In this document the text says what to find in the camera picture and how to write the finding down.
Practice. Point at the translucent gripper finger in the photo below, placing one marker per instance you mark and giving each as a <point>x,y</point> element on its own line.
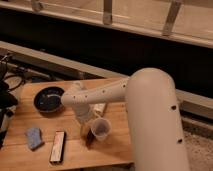
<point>83,130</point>

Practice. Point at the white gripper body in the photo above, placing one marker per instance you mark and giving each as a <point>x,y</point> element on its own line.
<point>84,114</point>

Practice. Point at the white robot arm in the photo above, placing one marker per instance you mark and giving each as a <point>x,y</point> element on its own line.
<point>153,116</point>

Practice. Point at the dark ceramic bowl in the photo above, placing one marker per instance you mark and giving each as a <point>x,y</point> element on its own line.
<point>48,100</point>

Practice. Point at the white small box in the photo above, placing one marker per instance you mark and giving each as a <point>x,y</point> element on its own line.
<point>99,109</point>

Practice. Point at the translucent plastic cup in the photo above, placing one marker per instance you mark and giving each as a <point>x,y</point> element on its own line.
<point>100,128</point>

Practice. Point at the black and red rectangular block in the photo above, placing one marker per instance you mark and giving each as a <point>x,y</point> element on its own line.
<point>56,155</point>

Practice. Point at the wooden table board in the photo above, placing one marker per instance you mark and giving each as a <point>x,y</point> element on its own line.
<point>16,156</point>

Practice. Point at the blue sponge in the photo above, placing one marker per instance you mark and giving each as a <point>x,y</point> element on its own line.
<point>34,138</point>

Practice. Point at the black equipment at left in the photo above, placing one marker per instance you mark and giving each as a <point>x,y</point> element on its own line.
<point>6,99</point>

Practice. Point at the metal bracket middle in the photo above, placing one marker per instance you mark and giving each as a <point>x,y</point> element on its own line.
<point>107,12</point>

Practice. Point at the metal bracket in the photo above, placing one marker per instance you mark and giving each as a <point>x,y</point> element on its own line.
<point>171,17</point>
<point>107,12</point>
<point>36,5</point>

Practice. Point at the metal bracket left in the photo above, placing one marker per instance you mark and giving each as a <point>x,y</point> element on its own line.
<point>36,5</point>

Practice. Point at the metal bracket right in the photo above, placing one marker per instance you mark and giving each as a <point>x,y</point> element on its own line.
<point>171,17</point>

